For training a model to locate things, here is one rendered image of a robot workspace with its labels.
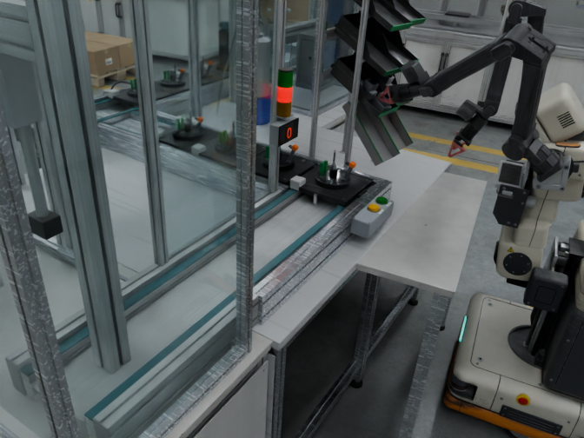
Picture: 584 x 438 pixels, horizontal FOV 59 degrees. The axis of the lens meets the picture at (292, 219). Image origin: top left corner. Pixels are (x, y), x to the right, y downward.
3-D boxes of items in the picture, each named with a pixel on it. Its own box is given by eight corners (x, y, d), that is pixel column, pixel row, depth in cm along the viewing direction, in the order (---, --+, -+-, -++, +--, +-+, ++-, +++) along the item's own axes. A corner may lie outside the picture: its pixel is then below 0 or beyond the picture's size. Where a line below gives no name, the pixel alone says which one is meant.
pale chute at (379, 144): (393, 157, 219) (400, 153, 216) (374, 166, 211) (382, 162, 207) (360, 100, 220) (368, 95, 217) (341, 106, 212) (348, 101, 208)
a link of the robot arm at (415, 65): (433, 96, 180) (447, 82, 183) (417, 68, 176) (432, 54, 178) (408, 100, 191) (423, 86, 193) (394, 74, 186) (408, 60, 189)
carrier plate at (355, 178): (373, 183, 205) (374, 179, 204) (345, 207, 187) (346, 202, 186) (320, 167, 216) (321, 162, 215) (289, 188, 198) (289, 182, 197)
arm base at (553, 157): (563, 168, 164) (563, 154, 173) (546, 149, 164) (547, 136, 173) (539, 183, 169) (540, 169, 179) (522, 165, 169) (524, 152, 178)
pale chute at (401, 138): (406, 147, 230) (413, 142, 227) (389, 155, 222) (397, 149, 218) (374, 92, 232) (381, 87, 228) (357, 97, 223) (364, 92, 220)
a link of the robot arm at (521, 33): (544, 52, 137) (564, 31, 140) (497, 38, 144) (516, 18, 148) (521, 164, 172) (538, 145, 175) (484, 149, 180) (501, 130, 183)
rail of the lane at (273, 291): (388, 203, 211) (393, 179, 205) (262, 325, 145) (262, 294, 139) (376, 199, 213) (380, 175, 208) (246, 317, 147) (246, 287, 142)
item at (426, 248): (485, 187, 236) (487, 181, 234) (453, 299, 164) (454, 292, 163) (341, 154, 259) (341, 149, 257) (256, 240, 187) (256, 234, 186)
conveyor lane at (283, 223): (369, 203, 210) (373, 181, 205) (243, 316, 148) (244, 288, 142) (309, 183, 222) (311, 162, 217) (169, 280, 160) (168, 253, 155)
